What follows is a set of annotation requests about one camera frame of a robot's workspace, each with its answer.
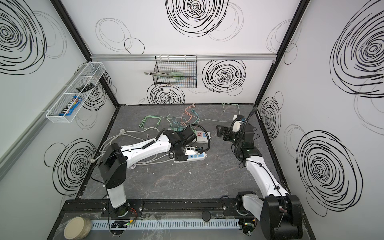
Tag large multicolour power strip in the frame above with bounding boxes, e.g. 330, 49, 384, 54
168, 128, 212, 144

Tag small blue white power strip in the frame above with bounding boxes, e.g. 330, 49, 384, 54
174, 152, 207, 163

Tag teal charger plug with cable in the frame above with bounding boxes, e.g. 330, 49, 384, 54
166, 109, 200, 133

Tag pink charger plug with cable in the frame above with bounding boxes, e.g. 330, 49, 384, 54
180, 104, 196, 127

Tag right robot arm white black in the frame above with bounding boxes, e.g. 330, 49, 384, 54
217, 120, 303, 240

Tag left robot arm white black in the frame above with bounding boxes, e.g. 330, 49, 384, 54
99, 128, 206, 210

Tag black round knob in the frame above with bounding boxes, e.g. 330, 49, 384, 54
202, 211, 212, 222

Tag blue candy packet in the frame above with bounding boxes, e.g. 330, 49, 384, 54
59, 96, 83, 116

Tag round beige lid container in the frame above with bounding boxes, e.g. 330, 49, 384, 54
64, 217, 92, 240

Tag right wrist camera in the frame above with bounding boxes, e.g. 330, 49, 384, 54
230, 115, 246, 133

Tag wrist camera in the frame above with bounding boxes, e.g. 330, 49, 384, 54
230, 115, 246, 133
185, 146, 204, 156

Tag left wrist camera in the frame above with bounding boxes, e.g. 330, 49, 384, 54
185, 146, 204, 156

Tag white power cord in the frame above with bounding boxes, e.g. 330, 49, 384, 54
91, 128, 176, 167

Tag black front rail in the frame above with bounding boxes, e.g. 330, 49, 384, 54
61, 198, 252, 218

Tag black wire basket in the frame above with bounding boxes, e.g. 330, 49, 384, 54
150, 55, 198, 88

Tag white slotted cable duct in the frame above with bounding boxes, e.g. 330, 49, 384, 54
91, 219, 241, 231

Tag white wire shelf basket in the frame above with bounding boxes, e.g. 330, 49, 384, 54
46, 62, 106, 124

